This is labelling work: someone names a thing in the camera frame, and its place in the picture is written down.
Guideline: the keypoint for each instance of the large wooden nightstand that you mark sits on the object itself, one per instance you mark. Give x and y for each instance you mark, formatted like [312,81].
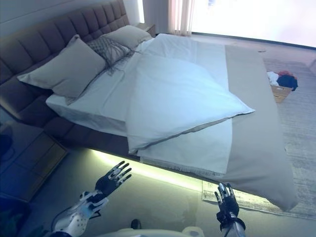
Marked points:
[29,160]

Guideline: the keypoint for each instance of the patterned fringed cushion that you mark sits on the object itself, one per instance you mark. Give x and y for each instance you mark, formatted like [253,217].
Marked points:
[108,48]

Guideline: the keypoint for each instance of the white garment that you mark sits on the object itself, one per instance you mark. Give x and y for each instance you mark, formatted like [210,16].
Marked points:
[272,77]

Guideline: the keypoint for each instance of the dark blue garment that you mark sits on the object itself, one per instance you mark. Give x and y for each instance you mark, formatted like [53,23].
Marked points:
[287,82]

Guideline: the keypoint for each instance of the red garment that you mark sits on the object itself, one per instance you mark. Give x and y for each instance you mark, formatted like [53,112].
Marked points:
[285,73]

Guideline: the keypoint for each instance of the silver right robot leg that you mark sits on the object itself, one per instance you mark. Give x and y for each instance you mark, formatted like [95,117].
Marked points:
[191,232]

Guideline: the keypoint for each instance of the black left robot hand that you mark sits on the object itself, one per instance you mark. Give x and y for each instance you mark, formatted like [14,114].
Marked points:
[107,184]

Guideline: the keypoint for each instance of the large beige pillow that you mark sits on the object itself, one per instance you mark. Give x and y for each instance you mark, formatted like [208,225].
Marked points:
[66,69]

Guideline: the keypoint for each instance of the under-bed light strip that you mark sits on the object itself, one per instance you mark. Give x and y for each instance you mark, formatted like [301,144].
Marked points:
[158,172]

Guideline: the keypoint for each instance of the small beige pillow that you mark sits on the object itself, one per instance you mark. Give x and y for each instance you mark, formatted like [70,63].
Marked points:
[128,35]

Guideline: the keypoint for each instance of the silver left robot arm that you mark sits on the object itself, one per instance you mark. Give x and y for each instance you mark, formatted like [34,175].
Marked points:
[76,219]

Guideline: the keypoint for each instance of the white fitted bed sheet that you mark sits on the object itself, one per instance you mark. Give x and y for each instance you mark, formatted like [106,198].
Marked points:
[98,103]

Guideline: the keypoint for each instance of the brown upholstered bed frame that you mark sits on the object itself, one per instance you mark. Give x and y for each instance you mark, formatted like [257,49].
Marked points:
[37,42]

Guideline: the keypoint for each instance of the white duvet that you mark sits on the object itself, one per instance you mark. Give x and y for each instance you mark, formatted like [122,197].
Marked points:
[172,98]

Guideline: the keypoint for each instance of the small wooden nightstand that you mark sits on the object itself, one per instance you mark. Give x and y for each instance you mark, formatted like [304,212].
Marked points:
[148,28]

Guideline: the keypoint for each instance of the beige striped curtain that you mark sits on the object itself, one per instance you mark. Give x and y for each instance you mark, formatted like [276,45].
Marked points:
[177,14]

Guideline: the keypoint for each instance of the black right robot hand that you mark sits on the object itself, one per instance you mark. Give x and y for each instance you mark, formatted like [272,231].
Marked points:
[228,206]

